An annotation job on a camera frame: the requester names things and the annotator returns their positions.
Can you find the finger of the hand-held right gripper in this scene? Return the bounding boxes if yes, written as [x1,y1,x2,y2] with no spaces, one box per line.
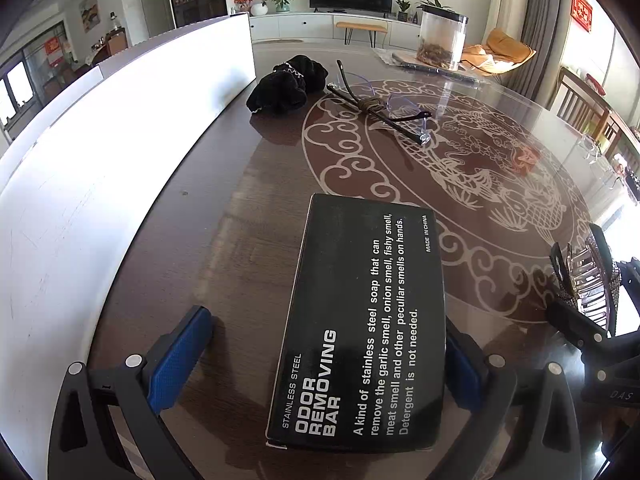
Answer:
[544,299,632,361]

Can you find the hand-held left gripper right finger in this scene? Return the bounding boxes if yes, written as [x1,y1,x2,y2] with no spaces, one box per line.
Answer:
[442,320,584,480]

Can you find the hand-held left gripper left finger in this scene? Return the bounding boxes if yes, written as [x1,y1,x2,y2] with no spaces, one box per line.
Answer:
[47,305,214,480]

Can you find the silver rhinestone hair claw clip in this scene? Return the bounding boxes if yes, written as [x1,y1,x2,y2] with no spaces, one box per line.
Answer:
[549,224,640,333]

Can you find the black printed box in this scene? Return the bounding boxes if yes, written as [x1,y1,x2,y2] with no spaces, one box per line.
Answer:
[265,192,447,453]

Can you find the long white board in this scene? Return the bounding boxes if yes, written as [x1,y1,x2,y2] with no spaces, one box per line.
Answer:
[0,12,257,461]

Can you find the wooden dining chair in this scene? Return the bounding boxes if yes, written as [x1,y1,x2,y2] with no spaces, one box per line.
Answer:
[550,66,640,162]

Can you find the black temple eyeglasses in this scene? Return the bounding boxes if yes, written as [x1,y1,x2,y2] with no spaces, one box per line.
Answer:
[325,59,435,147]

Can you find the flat items under container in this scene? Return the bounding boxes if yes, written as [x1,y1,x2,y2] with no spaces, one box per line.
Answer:
[382,49,482,84]

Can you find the orange lounge chair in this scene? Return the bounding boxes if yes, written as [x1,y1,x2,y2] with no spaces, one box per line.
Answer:
[460,27,537,79]

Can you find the grey curtain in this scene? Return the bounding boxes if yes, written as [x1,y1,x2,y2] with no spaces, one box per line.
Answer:
[510,0,576,107]

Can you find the black scrunchie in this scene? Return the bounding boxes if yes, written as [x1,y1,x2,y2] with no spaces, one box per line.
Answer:
[246,54,329,115]

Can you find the clear plastic jar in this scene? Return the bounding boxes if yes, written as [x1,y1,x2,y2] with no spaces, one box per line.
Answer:
[417,7,470,72]

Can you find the clear plastic bag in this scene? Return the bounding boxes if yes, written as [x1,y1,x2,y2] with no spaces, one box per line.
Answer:
[372,47,417,67]

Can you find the white curtain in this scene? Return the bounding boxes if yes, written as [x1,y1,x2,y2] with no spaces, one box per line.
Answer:
[482,0,534,46]

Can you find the red window poster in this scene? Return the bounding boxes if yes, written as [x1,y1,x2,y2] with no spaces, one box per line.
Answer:
[43,37,66,66]

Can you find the white television cabinet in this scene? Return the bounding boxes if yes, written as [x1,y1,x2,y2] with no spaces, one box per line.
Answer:
[249,10,424,46]

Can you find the wooden bench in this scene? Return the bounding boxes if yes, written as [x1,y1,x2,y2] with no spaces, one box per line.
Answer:
[334,20,389,46]

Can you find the white door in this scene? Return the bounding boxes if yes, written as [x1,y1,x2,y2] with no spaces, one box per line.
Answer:
[135,0,174,41]

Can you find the red flowers in vase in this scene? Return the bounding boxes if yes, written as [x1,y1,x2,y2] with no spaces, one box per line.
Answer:
[230,0,269,16]

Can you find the red wall decoration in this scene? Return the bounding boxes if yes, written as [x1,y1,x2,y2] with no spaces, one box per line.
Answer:
[571,0,595,34]

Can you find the framed wall painting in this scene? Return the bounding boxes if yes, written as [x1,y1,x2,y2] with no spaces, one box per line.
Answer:
[78,0,100,34]

